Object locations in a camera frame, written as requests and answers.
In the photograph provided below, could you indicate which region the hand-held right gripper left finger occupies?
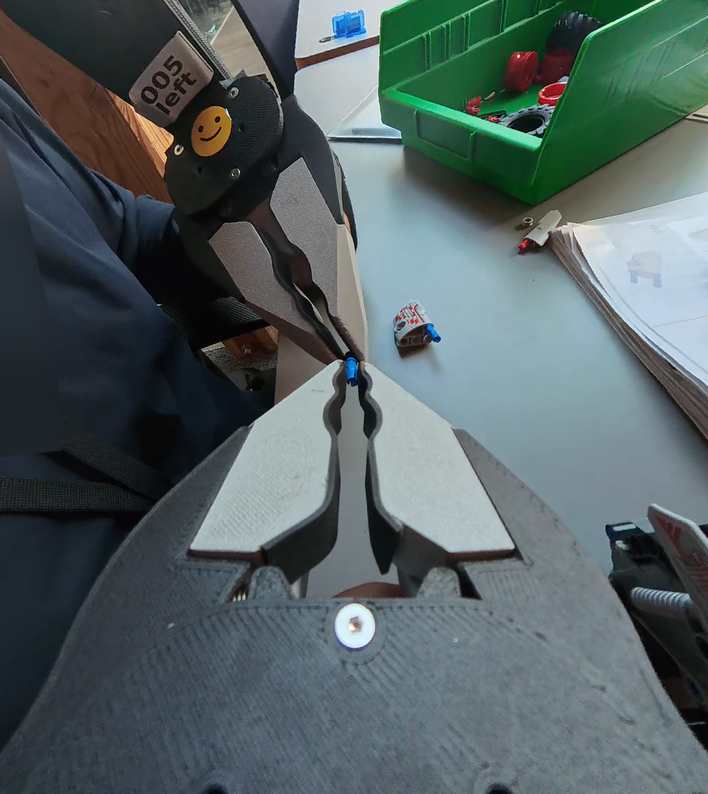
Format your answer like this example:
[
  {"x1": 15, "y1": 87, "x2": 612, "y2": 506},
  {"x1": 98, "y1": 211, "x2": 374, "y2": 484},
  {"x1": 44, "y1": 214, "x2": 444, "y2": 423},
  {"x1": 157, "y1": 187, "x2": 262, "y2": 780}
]
[{"x1": 189, "y1": 360, "x2": 351, "y2": 584}]

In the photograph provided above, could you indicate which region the grey red-printed lego piece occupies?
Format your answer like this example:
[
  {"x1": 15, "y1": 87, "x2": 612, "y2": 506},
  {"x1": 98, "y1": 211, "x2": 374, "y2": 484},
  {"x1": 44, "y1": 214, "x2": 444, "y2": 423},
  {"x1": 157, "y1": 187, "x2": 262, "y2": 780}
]
[{"x1": 393, "y1": 300, "x2": 443, "y2": 349}]

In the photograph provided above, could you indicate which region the small blue plastic box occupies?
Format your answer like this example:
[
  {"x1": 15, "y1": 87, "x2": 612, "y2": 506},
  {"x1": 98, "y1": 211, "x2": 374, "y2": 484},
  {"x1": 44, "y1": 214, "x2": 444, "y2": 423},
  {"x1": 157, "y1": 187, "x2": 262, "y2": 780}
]
[{"x1": 330, "y1": 10, "x2": 368, "y2": 42}]

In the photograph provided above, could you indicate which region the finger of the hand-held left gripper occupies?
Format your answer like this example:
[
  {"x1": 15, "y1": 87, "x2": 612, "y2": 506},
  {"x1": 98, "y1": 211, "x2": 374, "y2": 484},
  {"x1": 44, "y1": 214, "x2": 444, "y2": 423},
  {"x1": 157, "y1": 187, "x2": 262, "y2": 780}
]
[
  {"x1": 206, "y1": 220, "x2": 343, "y2": 365},
  {"x1": 269, "y1": 157, "x2": 368, "y2": 363}
]

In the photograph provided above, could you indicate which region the lego instruction booklet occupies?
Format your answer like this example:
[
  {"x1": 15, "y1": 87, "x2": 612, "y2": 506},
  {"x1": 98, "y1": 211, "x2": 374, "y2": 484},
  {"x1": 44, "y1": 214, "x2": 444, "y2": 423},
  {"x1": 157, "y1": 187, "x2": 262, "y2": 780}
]
[{"x1": 548, "y1": 188, "x2": 708, "y2": 494}]

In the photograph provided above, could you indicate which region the black flat device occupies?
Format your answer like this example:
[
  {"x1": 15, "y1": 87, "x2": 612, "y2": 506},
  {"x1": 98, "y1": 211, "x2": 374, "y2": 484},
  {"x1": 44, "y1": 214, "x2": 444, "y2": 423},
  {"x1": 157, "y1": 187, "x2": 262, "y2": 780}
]
[{"x1": 327, "y1": 126, "x2": 406, "y2": 146}]

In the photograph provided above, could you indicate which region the red lego wheel hub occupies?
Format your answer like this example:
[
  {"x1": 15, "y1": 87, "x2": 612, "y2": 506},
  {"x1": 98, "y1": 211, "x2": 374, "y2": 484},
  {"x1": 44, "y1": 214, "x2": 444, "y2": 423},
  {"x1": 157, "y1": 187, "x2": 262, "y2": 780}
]
[
  {"x1": 504, "y1": 50, "x2": 541, "y2": 95},
  {"x1": 539, "y1": 48, "x2": 577, "y2": 86}
]

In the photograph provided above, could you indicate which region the black webbing strap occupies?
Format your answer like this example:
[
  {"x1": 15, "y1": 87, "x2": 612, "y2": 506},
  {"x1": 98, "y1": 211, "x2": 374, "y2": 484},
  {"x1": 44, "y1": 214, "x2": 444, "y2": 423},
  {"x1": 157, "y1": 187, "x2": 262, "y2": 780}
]
[{"x1": 0, "y1": 421, "x2": 171, "y2": 517}]

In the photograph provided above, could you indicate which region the person's left forearm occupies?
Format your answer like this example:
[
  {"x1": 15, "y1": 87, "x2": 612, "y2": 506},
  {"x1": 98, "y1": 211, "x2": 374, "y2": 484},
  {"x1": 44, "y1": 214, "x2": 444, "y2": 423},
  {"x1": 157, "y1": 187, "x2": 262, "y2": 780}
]
[{"x1": 59, "y1": 164, "x2": 221, "y2": 351}]

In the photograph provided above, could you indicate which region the white lego piece red pin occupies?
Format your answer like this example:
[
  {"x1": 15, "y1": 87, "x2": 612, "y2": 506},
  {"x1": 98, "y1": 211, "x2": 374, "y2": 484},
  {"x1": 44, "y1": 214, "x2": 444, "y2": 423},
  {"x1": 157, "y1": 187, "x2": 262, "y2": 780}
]
[{"x1": 518, "y1": 210, "x2": 563, "y2": 253}]

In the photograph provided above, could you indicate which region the green plastic bin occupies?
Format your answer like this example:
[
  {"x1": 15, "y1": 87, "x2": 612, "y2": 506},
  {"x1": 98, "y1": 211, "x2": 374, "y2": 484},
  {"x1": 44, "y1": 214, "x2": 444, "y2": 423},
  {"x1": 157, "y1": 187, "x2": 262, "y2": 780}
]
[{"x1": 377, "y1": 0, "x2": 708, "y2": 207}]

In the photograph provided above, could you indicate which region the wooden furniture panel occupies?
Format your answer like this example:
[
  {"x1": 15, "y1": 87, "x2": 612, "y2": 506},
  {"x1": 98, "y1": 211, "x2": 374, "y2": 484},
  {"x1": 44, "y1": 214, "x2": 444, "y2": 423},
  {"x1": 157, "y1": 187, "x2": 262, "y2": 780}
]
[{"x1": 0, "y1": 0, "x2": 176, "y2": 202}]

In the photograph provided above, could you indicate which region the black lego vehicle model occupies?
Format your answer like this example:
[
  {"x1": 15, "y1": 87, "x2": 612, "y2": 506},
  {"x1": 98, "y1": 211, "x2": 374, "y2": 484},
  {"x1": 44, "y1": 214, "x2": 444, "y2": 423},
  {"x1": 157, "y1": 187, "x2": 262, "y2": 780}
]
[{"x1": 604, "y1": 502, "x2": 708, "y2": 794}]

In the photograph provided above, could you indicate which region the large black lego tire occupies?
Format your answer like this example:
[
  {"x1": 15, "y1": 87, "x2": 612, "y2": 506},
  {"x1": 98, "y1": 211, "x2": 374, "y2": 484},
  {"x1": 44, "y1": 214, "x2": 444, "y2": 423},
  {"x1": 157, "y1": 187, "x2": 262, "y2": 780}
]
[{"x1": 545, "y1": 10, "x2": 604, "y2": 58}]

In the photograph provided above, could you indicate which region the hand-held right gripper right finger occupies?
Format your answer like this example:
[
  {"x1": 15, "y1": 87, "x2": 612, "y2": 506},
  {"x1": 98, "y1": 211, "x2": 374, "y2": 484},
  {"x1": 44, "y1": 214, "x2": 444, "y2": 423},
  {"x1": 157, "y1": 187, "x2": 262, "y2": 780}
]
[{"x1": 355, "y1": 363, "x2": 517, "y2": 598}]

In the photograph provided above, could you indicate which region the small black lego tire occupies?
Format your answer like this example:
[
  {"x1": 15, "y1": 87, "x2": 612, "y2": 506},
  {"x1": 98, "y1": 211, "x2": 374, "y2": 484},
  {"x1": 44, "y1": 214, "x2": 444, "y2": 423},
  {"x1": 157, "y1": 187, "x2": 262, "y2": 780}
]
[{"x1": 500, "y1": 107, "x2": 558, "y2": 142}]

